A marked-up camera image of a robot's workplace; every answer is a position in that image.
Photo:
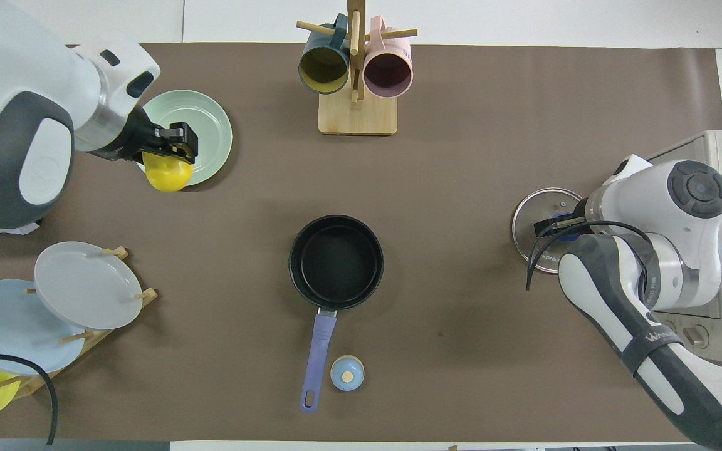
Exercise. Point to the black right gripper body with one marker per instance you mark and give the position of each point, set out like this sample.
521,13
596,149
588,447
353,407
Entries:
577,222

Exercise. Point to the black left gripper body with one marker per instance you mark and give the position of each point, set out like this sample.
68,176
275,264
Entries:
132,138

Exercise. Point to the glass lid blue knob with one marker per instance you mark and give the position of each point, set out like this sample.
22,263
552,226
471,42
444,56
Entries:
527,219

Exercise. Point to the yellow potato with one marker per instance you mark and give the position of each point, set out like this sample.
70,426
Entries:
168,175

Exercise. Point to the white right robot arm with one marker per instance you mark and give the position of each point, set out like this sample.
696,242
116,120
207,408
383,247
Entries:
649,200

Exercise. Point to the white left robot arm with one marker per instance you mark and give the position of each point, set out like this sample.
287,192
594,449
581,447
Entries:
10,75

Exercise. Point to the green plate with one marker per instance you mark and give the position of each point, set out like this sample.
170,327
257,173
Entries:
210,125

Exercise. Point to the grey plate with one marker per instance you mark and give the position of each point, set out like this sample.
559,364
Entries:
85,285

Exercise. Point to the light blue plate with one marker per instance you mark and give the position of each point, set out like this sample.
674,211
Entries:
4,326

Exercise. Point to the wooden plate rack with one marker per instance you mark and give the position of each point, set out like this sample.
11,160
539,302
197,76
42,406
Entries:
29,387

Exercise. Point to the brown table mat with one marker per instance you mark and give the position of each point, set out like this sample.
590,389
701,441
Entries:
461,156

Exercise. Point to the white crumpled paper sheet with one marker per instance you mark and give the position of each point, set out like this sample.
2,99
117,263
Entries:
26,229

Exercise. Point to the dark blue mug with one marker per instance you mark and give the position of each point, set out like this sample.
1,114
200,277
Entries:
323,66

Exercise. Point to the wooden mug tree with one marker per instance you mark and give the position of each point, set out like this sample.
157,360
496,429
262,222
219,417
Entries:
358,116

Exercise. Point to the pink mug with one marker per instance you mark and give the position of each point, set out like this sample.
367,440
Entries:
388,72

